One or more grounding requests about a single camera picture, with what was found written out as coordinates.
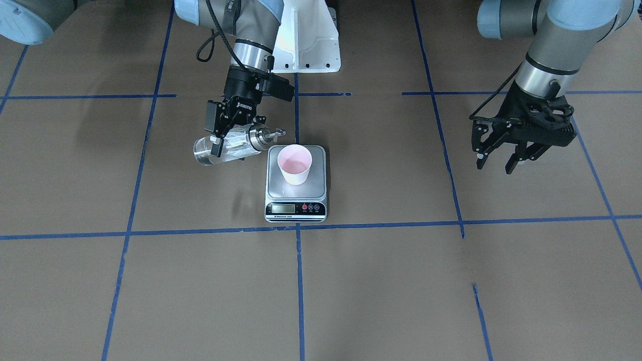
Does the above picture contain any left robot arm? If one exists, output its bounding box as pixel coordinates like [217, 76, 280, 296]
[470, 1, 640, 174]

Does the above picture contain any digital kitchen scale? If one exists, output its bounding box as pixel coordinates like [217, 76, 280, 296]
[264, 145, 328, 223]

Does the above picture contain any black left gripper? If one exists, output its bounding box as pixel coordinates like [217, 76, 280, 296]
[471, 81, 576, 174]

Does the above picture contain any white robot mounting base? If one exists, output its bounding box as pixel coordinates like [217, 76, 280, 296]
[273, 1, 342, 73]

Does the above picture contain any pink paper cup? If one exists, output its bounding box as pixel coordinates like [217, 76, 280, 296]
[277, 144, 312, 186]

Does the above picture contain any glass sauce bottle steel spout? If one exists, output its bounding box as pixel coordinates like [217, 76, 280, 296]
[193, 125, 286, 166]

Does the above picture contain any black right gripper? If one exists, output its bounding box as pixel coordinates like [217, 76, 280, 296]
[205, 66, 295, 159]

